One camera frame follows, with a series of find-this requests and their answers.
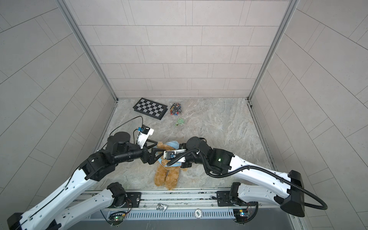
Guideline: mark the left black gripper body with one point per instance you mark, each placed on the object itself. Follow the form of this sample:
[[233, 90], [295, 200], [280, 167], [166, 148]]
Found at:
[[132, 153]]

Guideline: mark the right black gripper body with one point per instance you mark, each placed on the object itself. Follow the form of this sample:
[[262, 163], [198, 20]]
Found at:
[[190, 158]]

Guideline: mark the light blue bear hoodie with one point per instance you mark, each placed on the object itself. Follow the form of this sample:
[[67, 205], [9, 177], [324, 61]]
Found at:
[[172, 145]]

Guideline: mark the brown teddy bear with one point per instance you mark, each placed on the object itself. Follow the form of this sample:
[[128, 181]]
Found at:
[[167, 176]]

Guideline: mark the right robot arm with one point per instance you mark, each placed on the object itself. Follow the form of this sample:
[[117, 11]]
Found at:
[[219, 163]]

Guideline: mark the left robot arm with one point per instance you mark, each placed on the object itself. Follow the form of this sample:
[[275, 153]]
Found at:
[[92, 170]]

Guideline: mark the black white chessboard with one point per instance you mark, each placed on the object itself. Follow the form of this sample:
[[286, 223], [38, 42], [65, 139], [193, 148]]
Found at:
[[150, 108]]

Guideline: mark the small green pieces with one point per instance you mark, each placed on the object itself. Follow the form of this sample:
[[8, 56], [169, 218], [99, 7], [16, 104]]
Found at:
[[180, 122]]

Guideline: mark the bag of colourful pieces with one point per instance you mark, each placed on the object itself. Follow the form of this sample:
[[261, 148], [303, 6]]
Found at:
[[175, 109]]

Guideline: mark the silver metal clip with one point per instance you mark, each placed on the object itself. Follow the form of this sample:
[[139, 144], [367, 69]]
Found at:
[[161, 207]]

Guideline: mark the left circuit board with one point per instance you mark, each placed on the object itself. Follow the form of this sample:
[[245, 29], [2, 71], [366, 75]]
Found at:
[[117, 216]]

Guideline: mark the circuit board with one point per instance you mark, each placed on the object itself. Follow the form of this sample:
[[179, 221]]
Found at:
[[117, 216], [241, 215]]

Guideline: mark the right circuit board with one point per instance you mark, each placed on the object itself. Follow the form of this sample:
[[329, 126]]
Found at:
[[241, 215]]

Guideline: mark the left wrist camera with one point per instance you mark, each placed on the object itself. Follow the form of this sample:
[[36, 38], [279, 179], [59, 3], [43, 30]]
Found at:
[[144, 133]]

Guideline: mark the aluminium mounting rail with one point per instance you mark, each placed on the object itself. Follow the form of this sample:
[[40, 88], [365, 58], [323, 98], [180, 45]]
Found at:
[[201, 198]]

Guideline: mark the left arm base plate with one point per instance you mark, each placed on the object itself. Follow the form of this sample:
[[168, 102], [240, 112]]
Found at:
[[130, 200]]

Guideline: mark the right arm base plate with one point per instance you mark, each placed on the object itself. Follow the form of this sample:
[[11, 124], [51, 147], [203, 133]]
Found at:
[[224, 199]]

